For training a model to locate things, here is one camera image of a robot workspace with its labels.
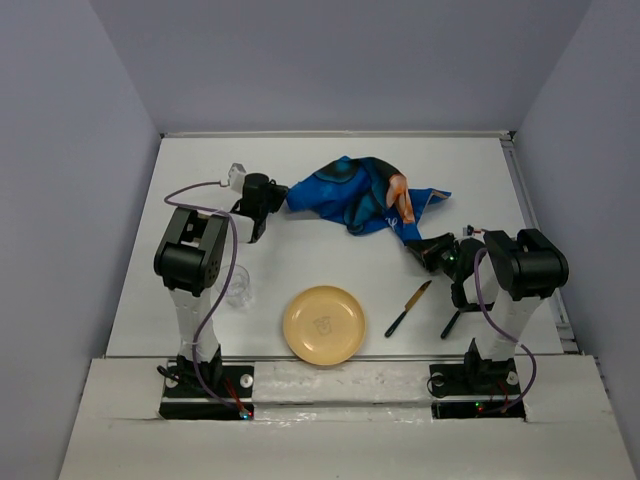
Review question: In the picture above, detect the yellow plate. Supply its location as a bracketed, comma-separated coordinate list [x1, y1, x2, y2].
[282, 285, 367, 367]

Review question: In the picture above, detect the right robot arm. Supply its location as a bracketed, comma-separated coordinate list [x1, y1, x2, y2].
[406, 228, 569, 408]

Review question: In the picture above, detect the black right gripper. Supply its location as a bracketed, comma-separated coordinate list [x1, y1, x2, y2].
[403, 231, 462, 282]

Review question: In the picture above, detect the gold fork dark handle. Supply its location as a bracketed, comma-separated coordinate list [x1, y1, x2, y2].
[440, 310, 461, 340]

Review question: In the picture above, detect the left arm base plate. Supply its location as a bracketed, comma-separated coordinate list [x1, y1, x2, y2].
[156, 361, 255, 421]

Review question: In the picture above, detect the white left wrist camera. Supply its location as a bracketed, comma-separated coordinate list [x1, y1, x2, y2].
[227, 163, 247, 193]

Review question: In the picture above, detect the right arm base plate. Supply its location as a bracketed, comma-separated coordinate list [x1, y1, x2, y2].
[427, 360, 526, 420]

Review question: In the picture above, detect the clear plastic cup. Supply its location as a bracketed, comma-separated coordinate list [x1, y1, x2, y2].
[215, 264, 253, 308]

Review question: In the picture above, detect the blue cartoon placemat cloth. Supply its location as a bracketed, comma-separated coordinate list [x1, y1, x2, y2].
[286, 156, 451, 243]

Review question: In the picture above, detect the aluminium table edge rail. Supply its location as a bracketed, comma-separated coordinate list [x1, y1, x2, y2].
[161, 130, 512, 140]

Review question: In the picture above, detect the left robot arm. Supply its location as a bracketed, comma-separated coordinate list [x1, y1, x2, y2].
[153, 171, 289, 403]

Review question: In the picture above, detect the gold knife dark handle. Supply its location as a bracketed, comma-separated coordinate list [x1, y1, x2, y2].
[384, 280, 432, 338]

